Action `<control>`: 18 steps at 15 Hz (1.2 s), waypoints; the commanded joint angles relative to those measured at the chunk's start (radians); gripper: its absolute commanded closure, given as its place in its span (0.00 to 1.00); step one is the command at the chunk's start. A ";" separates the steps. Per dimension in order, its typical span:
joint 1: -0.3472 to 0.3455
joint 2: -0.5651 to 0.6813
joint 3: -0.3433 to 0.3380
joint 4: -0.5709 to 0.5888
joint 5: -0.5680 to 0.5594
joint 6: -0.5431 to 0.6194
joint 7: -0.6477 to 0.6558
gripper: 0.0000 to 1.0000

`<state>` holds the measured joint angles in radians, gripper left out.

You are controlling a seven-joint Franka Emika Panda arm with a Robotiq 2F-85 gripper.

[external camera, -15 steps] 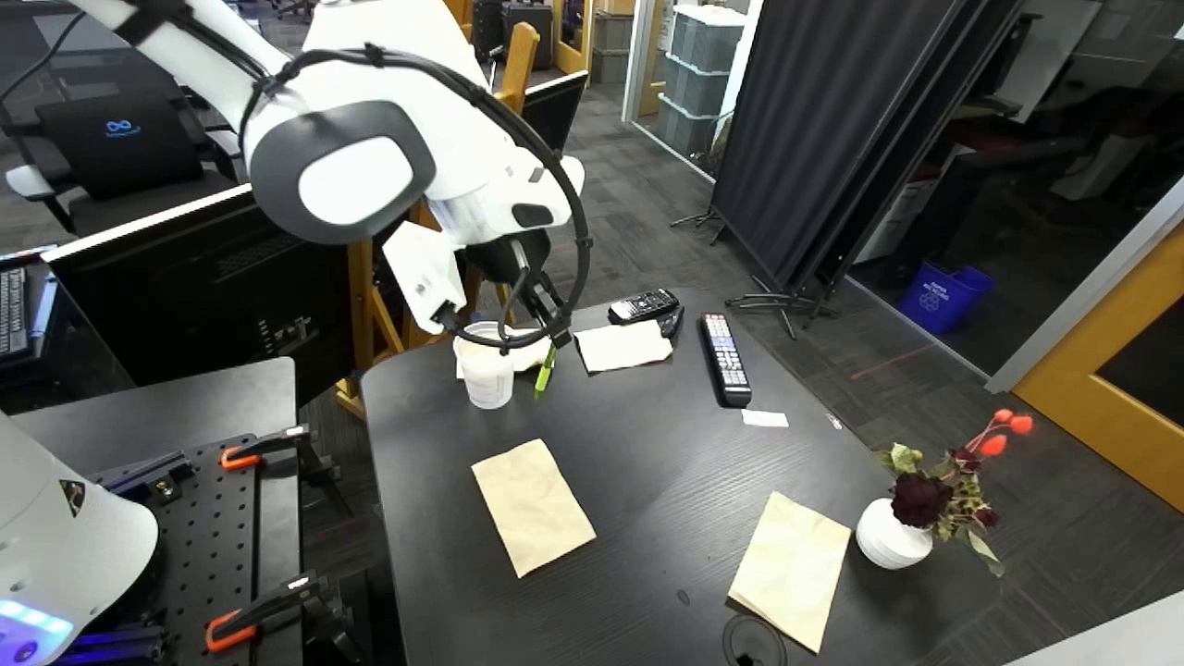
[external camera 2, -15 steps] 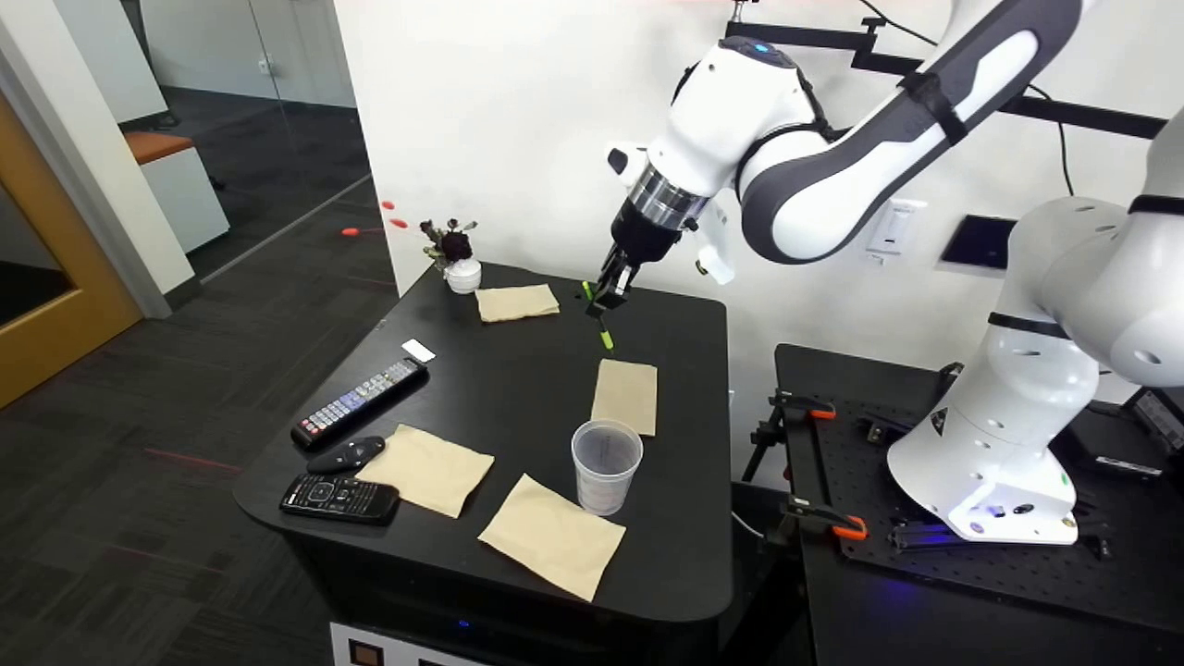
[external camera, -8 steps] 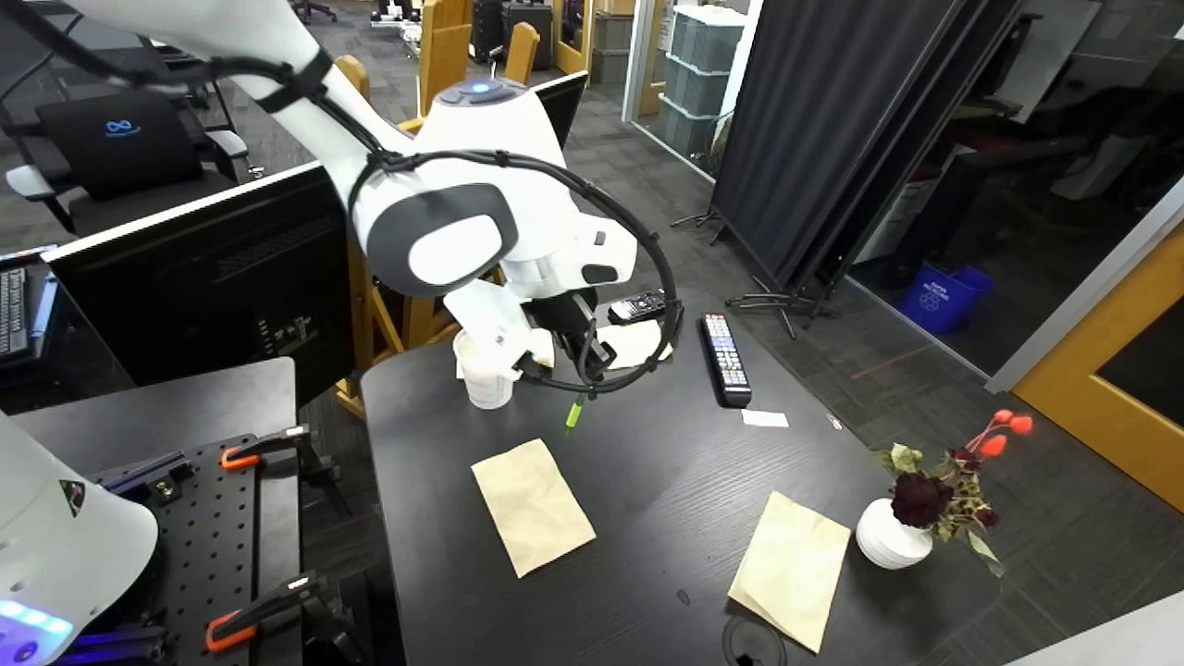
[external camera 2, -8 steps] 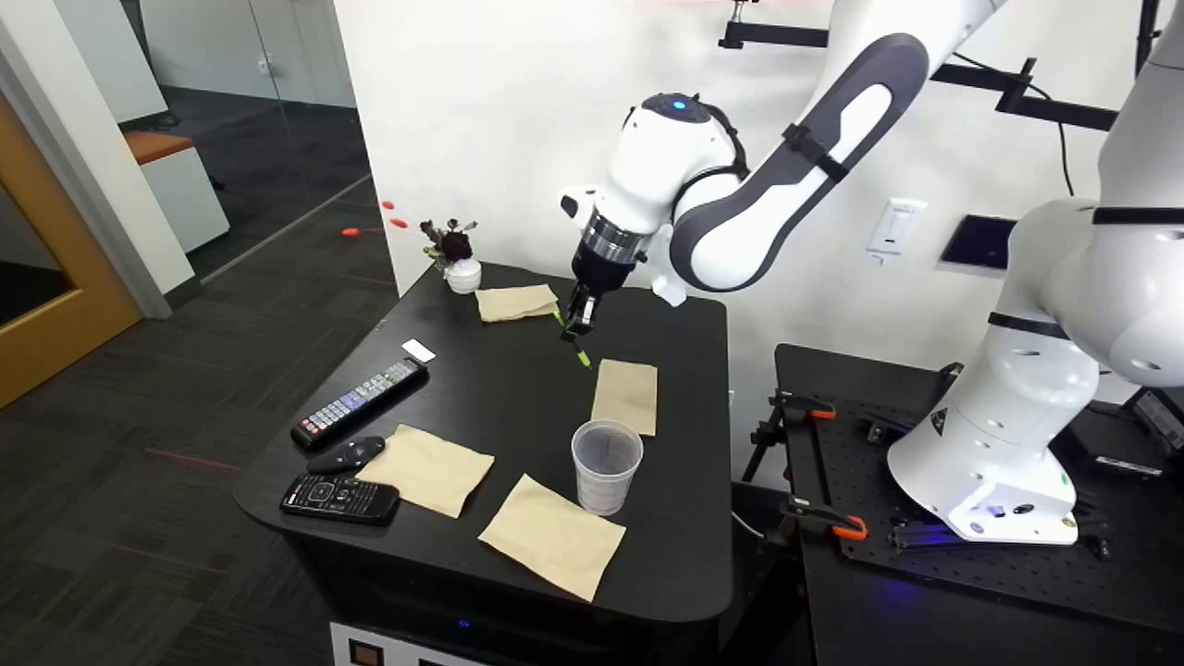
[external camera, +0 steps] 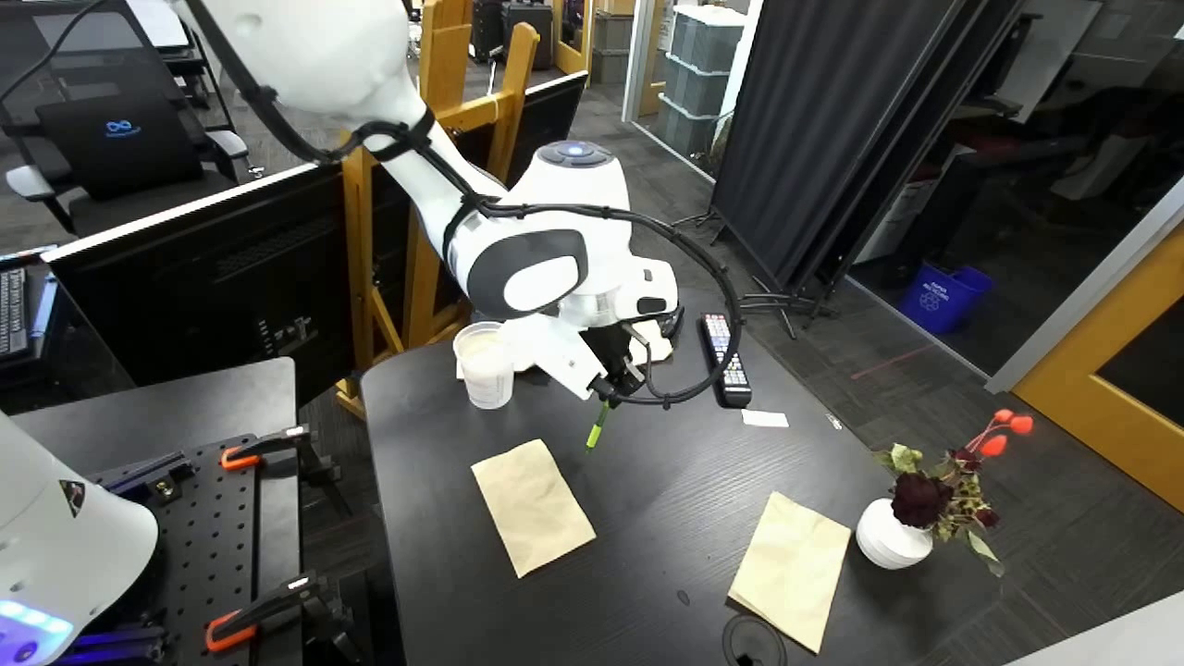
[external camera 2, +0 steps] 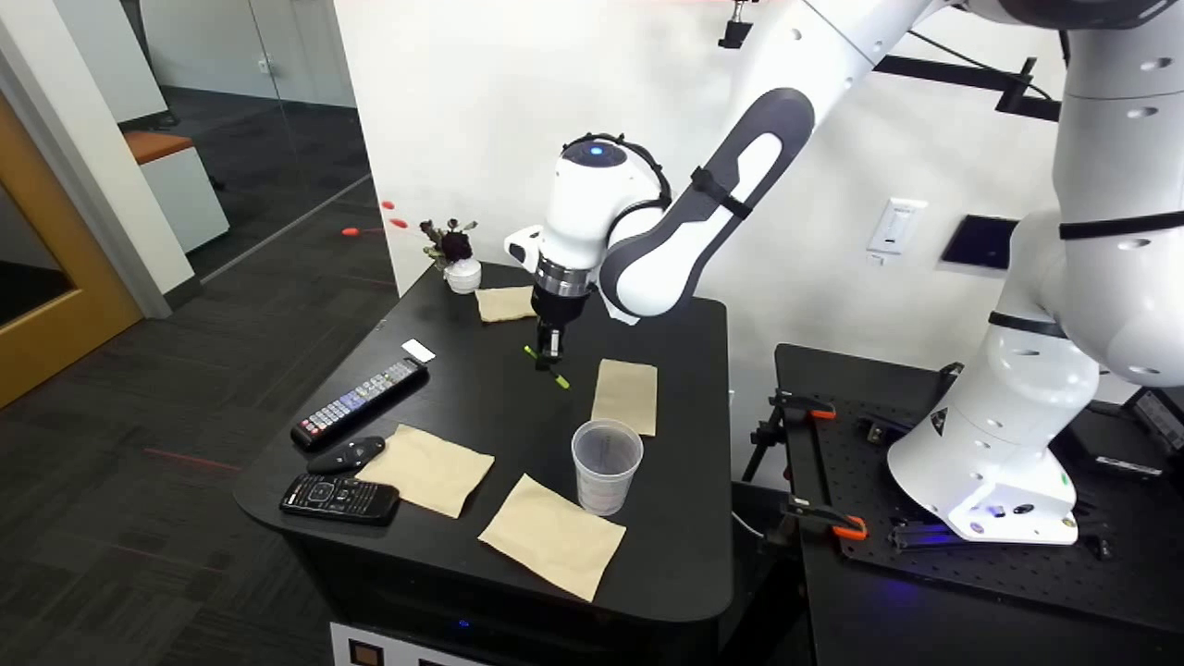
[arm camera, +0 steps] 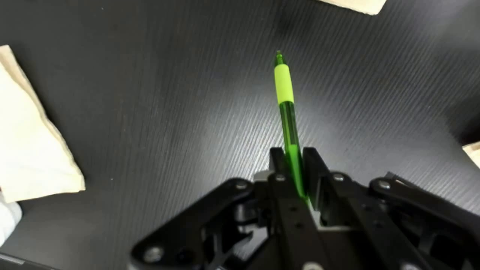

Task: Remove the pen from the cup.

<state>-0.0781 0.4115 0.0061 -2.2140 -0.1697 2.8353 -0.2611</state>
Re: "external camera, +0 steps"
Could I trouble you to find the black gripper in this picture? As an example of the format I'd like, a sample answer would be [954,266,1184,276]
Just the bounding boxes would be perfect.
[584,309,684,417]

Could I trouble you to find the green pen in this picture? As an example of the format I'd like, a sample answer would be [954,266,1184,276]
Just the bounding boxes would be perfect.
[580,403,616,454]

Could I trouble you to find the translucent plastic cup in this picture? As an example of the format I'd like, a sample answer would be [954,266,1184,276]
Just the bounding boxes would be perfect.
[449,324,520,416]

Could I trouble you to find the long black remote control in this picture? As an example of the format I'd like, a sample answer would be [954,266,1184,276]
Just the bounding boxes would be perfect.
[700,313,755,411]

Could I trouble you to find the beige paper napkin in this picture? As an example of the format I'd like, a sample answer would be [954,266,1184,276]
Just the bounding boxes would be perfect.
[466,437,600,581]
[724,488,854,657]

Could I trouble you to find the small black divider panel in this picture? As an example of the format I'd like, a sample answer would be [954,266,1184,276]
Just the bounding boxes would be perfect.
[510,72,592,158]

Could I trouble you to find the round white vase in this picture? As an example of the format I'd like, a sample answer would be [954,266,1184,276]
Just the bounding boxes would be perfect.
[850,495,936,573]

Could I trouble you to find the stacked grey storage drawers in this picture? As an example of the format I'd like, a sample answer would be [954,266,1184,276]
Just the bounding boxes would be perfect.
[653,0,751,158]

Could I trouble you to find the blue plastic bin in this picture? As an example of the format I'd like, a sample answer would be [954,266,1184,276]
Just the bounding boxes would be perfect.
[896,258,999,341]

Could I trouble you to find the orange black clamp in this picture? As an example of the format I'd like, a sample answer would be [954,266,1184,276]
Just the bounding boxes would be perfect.
[200,572,333,658]
[217,422,320,480]

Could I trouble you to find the black curtain screen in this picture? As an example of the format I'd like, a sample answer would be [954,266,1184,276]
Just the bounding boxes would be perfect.
[711,0,1030,300]

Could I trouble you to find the wooden chair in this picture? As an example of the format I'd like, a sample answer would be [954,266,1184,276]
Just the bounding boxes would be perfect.
[338,0,596,416]

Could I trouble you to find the large black divider panel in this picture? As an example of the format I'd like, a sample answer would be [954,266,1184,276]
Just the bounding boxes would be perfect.
[40,158,363,399]

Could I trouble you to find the black perforated breadboard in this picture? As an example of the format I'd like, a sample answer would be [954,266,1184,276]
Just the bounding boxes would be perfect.
[72,437,309,666]

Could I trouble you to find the yellow wooden door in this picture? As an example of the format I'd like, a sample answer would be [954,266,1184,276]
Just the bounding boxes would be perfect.
[1010,220,1184,514]

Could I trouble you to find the black keyboard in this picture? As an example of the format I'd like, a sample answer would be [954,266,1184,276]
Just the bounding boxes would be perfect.
[0,264,58,364]

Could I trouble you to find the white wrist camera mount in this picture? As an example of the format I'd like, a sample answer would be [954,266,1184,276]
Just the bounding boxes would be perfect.
[524,313,611,403]

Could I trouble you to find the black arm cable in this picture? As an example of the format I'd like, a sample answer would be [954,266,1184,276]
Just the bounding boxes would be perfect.
[183,0,751,416]

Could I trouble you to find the round table cable grommet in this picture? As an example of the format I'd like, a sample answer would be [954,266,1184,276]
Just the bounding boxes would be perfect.
[717,612,792,666]

